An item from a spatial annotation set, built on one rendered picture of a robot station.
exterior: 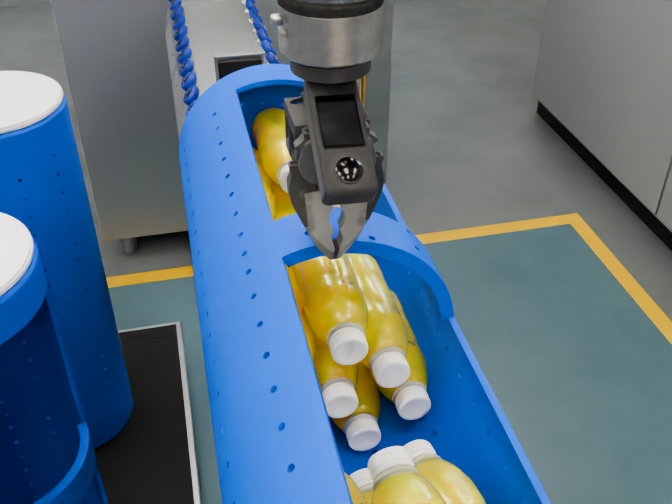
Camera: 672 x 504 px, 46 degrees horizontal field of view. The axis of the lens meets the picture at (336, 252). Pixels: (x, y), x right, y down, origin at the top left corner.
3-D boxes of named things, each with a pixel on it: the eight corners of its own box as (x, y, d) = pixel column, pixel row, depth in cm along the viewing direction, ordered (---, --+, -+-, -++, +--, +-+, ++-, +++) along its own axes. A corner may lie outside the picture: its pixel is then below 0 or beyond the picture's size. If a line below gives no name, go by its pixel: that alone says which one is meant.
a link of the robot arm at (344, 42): (397, 14, 63) (278, 23, 61) (394, 71, 66) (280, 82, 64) (369, -21, 70) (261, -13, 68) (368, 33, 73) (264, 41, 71)
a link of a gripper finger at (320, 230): (324, 232, 83) (324, 155, 78) (337, 265, 79) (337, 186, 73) (296, 235, 83) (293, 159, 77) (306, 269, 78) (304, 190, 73)
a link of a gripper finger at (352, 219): (353, 228, 84) (354, 152, 78) (367, 260, 79) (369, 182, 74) (324, 232, 83) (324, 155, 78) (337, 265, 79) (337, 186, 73)
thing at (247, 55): (266, 117, 169) (262, 48, 160) (269, 125, 166) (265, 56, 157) (219, 122, 167) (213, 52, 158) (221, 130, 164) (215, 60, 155)
